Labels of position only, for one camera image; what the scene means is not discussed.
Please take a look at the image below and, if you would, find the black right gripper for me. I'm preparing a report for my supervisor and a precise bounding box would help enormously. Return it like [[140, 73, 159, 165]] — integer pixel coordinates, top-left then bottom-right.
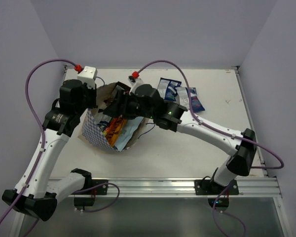
[[104, 88, 156, 120]]

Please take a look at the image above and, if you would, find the blue white snack packet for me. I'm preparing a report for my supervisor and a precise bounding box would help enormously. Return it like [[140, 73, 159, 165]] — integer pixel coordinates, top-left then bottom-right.
[[157, 78, 182, 102]]

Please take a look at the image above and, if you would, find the checkered blue paper bag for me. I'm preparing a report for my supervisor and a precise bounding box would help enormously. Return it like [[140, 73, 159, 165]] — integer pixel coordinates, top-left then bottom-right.
[[78, 84, 149, 152]]

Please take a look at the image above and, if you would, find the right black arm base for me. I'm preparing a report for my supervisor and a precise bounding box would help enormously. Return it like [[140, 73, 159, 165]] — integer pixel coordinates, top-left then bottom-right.
[[194, 176, 240, 211]]

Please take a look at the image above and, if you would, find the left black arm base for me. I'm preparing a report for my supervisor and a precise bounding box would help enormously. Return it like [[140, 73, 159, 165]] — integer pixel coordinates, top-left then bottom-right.
[[74, 179, 108, 209]]

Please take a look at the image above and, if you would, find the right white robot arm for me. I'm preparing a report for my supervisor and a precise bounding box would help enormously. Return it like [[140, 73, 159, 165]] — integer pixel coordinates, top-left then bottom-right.
[[103, 84, 257, 194]]

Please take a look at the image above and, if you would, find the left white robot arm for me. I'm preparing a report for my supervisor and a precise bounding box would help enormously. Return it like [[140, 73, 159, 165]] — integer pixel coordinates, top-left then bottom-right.
[[2, 79, 97, 221]]

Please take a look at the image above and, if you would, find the dark brown kettle chips bag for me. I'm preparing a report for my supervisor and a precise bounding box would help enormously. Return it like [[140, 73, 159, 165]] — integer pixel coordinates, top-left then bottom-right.
[[106, 81, 130, 100]]

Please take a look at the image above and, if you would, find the light blue snack packet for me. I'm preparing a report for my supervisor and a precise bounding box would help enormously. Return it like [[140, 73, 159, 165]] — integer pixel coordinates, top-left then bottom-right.
[[114, 117, 143, 152]]

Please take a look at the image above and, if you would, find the orange snack packet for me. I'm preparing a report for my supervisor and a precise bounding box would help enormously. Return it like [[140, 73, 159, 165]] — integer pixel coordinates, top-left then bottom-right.
[[103, 117, 128, 147]]

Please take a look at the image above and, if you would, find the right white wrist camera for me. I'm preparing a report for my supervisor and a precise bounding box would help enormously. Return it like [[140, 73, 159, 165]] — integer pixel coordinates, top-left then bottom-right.
[[128, 71, 144, 94]]

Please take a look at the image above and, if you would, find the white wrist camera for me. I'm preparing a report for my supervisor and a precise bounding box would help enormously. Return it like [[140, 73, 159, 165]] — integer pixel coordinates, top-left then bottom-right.
[[128, 71, 144, 94], [77, 66, 98, 84]]

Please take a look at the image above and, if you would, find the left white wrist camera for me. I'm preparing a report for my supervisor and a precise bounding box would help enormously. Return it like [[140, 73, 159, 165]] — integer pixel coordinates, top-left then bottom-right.
[[77, 66, 98, 84]]

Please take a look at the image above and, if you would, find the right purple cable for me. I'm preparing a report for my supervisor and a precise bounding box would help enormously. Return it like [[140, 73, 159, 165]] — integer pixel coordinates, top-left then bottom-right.
[[138, 60, 285, 170]]

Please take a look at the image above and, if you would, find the purple cable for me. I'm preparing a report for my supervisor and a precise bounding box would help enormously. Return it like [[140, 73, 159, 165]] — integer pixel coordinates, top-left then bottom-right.
[[138, 60, 285, 170], [0, 58, 82, 237]]

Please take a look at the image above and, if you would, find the aluminium front rail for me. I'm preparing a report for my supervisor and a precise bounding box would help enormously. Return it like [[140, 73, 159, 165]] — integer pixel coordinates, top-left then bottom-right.
[[48, 176, 283, 198]]

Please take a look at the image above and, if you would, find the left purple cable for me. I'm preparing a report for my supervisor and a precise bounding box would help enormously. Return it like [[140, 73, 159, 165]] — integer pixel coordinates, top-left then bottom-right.
[[0, 58, 82, 237]]

